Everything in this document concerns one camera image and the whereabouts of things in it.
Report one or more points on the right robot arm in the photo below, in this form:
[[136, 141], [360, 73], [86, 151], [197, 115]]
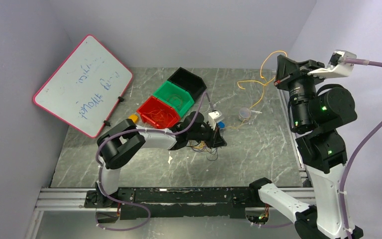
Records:
[[315, 111]]

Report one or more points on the pink framed whiteboard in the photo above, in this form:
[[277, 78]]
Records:
[[85, 89]]

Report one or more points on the black whiteboard clip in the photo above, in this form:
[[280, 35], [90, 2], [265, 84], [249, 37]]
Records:
[[119, 101]]

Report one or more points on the green plastic bin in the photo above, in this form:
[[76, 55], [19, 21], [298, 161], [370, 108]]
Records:
[[174, 96]]

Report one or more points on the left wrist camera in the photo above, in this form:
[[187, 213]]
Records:
[[214, 118]]

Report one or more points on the blue eraser block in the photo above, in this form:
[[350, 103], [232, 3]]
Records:
[[221, 125]]

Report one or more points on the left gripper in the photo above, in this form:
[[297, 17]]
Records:
[[216, 140]]

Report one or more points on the clear plastic cup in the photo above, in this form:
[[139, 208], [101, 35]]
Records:
[[245, 113]]

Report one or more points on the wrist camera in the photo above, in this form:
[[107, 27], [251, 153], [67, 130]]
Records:
[[337, 67], [214, 118]]

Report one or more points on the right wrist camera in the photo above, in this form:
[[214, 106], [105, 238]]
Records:
[[337, 67]]

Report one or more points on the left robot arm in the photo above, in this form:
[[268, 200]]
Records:
[[118, 146]]

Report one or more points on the black plastic bin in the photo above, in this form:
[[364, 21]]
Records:
[[188, 81]]

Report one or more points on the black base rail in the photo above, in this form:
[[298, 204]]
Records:
[[234, 202]]

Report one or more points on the red plastic bin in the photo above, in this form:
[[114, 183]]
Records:
[[157, 113]]

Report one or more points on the yellow eraser block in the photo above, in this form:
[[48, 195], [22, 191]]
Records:
[[134, 118]]

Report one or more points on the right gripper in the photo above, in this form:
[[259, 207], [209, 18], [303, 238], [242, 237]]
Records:
[[288, 70]]

